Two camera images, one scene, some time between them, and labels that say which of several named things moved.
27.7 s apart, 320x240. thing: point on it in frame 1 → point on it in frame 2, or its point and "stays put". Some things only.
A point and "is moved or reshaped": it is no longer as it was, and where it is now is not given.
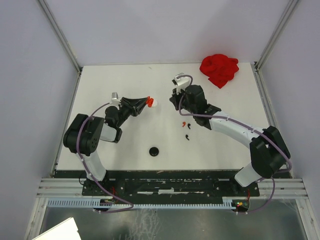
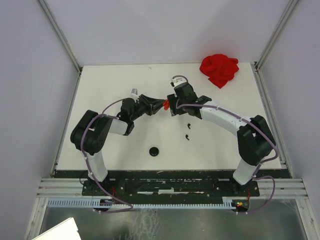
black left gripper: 136,105 → 152,105
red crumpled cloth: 220,68 stays put
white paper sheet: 67,230 stays put
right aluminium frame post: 288,12 stays put
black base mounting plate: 167,187 stays put
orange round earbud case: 149,101 is moved or reshaped
